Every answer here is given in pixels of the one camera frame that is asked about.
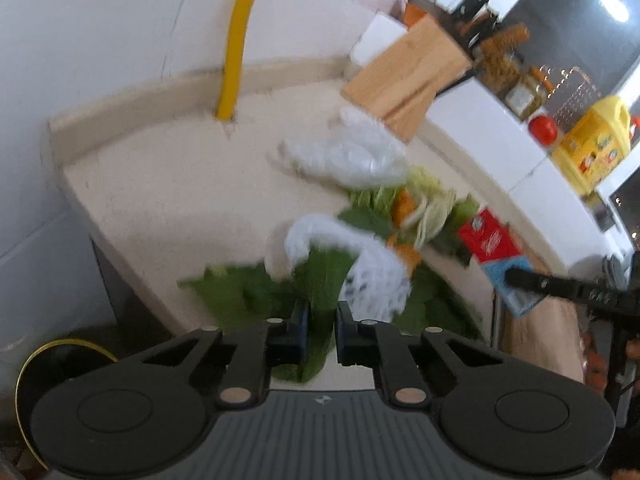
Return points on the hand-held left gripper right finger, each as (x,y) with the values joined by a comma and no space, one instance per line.
(344,330)

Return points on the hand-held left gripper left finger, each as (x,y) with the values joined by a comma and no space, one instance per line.
(301,327)

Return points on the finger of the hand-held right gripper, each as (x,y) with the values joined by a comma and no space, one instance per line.
(550,286)

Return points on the white foam fruit net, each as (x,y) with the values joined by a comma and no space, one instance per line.
(375,270)

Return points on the large jagged green leaf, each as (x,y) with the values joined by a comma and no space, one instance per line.
(240,290)

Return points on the red and blue carton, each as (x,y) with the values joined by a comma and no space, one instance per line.
(487,240)

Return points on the dark green round leaf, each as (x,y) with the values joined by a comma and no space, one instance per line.
(440,310)
(365,222)

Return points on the pale cabbage leaf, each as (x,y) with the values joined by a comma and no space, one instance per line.
(432,210)

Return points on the clear bubble wrap bag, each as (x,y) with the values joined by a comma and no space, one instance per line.
(360,155)

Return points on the black trash bin gold rim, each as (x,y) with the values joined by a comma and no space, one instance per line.
(75,355)

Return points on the wooden cutting board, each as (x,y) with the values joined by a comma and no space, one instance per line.
(545,340)

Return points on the light green cabbage strips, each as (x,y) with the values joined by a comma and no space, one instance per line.
(372,197)

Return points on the yellow plastic bottle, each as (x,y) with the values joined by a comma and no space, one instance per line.
(595,145)

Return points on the red tomato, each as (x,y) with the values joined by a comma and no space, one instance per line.
(543,129)

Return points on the glass jar of pickles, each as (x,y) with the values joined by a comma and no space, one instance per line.
(525,95)

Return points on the wooden knife block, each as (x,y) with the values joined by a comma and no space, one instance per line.
(410,75)

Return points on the yellow pipe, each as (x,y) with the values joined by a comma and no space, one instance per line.
(237,35)

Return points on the metal bowl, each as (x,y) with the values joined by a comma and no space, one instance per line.
(425,0)

